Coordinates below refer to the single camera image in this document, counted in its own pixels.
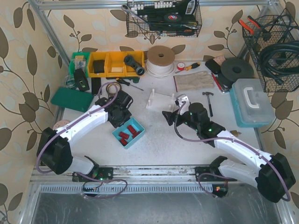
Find wire basket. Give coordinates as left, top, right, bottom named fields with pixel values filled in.
left=121, top=0, right=202, bottom=39
left=242, top=14, right=299, bottom=92

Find coiled black hose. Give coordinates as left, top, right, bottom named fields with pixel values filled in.
left=258, top=41, right=299, bottom=80

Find beige work glove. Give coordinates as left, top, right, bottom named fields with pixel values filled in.
left=174, top=71, right=214, bottom=92

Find yellow-black bit driver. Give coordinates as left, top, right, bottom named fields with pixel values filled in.
left=175, top=62, right=200, bottom=74

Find teal clear storage box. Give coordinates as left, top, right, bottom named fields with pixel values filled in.
left=229, top=78, right=275, bottom=128

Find green storage bin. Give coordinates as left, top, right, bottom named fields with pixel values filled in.
left=69, top=52, right=90, bottom=77

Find brown packing tape roll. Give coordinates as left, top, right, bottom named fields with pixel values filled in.
left=106, top=82, right=122, bottom=97

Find red white tape roll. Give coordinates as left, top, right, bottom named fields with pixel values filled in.
left=177, top=62, right=185, bottom=71

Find large red spring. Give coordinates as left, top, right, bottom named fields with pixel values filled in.
left=127, top=125, right=136, bottom=135

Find yellow storage bins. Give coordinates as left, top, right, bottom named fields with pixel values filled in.
left=87, top=51, right=145, bottom=78

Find green flat case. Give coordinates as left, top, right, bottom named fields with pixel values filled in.
left=50, top=87, right=94, bottom=112

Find orange-handled pliers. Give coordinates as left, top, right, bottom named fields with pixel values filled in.
left=238, top=15, right=261, bottom=35

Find steel claw hammer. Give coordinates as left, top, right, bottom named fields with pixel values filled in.
left=202, top=91, right=214, bottom=117

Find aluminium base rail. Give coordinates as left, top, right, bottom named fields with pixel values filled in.
left=30, top=165, right=283, bottom=194

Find top wire basket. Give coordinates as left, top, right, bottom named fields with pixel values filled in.
left=121, top=0, right=202, bottom=39

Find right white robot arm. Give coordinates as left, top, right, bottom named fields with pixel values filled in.
left=162, top=94, right=296, bottom=203

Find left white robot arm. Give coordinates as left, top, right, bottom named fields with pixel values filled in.
left=36, top=90, right=133, bottom=175

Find grey plastic pipe fitting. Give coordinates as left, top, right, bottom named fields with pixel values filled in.
left=124, top=55, right=145, bottom=76

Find black-yellow flathead screwdriver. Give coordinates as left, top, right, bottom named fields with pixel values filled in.
left=116, top=78, right=143, bottom=91

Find black meter device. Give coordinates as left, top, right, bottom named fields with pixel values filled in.
left=73, top=69, right=90, bottom=91

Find white four-peg base plate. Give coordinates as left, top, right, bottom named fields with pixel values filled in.
left=145, top=89, right=175, bottom=112

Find black aluminium profile block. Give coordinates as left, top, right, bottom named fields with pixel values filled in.
left=91, top=77, right=102, bottom=95

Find black block in bin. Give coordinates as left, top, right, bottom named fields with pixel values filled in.
left=93, top=60, right=105, bottom=73

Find small red spring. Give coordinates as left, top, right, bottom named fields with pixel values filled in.
left=132, top=131, right=141, bottom=138

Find right wire basket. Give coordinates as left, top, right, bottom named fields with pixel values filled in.
left=242, top=14, right=299, bottom=92

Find white cable spool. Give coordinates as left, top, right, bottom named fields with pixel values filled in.
left=146, top=45, right=175, bottom=78

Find brass padlock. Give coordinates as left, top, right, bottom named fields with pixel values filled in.
left=230, top=130, right=242, bottom=137

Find black disc spool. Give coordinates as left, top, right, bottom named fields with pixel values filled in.
left=218, top=57, right=254, bottom=87

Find teal spring tray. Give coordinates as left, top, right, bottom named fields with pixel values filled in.
left=112, top=117, right=145, bottom=149

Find black case with sponge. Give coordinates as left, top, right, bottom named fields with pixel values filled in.
left=205, top=55, right=226, bottom=74

